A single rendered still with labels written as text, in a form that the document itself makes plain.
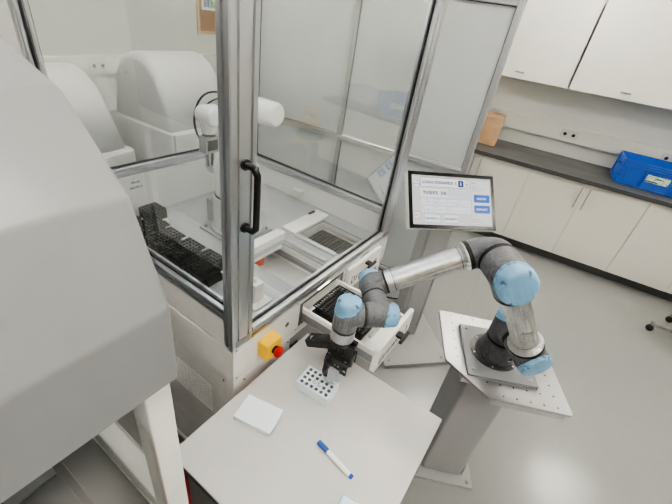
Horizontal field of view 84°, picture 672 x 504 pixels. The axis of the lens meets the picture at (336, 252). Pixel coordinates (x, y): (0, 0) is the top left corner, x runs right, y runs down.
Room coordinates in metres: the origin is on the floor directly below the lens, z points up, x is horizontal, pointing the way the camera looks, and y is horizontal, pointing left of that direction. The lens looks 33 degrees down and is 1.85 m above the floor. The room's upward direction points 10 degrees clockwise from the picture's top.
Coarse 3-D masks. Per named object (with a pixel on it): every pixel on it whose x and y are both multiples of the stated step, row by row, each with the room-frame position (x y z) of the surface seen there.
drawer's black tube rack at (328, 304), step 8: (336, 288) 1.20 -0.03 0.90; (344, 288) 1.21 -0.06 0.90; (328, 296) 1.14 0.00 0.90; (336, 296) 1.15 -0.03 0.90; (360, 296) 1.18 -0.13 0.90; (320, 304) 1.09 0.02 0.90; (328, 304) 1.09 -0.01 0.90; (320, 312) 1.07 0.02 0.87; (328, 312) 1.06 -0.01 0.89; (328, 320) 1.04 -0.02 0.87; (368, 328) 1.03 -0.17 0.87; (360, 336) 0.98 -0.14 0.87
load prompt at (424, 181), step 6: (420, 180) 1.91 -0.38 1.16; (426, 180) 1.92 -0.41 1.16; (432, 180) 1.93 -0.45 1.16; (438, 180) 1.94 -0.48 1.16; (444, 180) 1.95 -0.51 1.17; (450, 180) 1.96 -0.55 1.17; (456, 180) 1.98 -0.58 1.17; (462, 180) 1.99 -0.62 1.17; (468, 180) 2.00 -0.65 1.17; (426, 186) 1.90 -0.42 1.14; (432, 186) 1.91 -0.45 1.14; (438, 186) 1.92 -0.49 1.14; (444, 186) 1.93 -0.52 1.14; (450, 186) 1.94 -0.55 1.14; (456, 186) 1.95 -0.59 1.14; (462, 186) 1.97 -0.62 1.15; (468, 186) 1.98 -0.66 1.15
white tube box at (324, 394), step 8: (312, 368) 0.86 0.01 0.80; (304, 376) 0.83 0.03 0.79; (312, 376) 0.84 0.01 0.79; (320, 376) 0.84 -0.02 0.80; (296, 384) 0.80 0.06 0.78; (304, 384) 0.79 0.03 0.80; (312, 384) 0.80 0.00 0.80; (328, 384) 0.81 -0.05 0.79; (336, 384) 0.82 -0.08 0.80; (304, 392) 0.79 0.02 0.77; (312, 392) 0.77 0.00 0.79; (320, 392) 0.78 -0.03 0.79; (328, 392) 0.79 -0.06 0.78; (320, 400) 0.76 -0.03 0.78; (328, 400) 0.76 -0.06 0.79
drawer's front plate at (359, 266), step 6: (378, 246) 1.54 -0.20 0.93; (372, 252) 1.48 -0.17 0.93; (378, 252) 1.53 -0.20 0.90; (366, 258) 1.42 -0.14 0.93; (372, 258) 1.48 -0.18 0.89; (378, 258) 1.55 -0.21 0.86; (354, 264) 1.36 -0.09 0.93; (360, 264) 1.38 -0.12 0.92; (348, 270) 1.31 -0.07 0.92; (354, 270) 1.34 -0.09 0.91; (360, 270) 1.39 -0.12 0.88; (348, 276) 1.30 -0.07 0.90; (348, 282) 1.31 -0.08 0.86; (354, 282) 1.36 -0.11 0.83
